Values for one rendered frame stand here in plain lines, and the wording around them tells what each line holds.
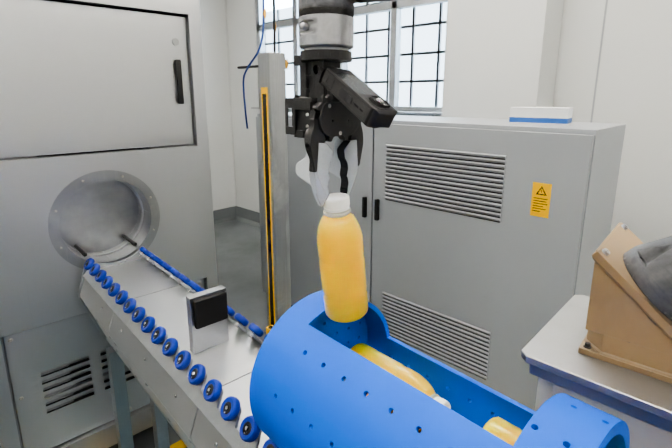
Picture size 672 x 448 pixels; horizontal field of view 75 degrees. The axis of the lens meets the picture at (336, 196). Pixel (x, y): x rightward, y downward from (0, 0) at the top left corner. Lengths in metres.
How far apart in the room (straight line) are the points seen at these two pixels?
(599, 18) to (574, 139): 1.44
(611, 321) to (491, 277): 1.39
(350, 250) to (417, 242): 1.75
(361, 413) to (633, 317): 0.46
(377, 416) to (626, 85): 2.84
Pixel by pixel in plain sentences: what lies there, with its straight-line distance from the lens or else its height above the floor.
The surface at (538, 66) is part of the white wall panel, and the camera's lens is 3.05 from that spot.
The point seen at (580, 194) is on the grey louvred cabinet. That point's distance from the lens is 1.99.
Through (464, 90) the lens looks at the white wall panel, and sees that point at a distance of 3.23.
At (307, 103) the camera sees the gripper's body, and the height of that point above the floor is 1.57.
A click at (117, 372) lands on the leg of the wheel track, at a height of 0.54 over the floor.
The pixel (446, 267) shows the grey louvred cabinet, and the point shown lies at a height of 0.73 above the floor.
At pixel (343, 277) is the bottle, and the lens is 0.65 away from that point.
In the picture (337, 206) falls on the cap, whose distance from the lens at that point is 0.62.
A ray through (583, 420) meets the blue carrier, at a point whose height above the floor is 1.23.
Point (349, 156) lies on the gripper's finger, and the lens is 0.64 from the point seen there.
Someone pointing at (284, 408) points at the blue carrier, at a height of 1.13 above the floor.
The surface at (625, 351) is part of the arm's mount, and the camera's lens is 0.88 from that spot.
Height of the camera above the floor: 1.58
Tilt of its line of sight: 13 degrees down
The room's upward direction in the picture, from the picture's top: straight up
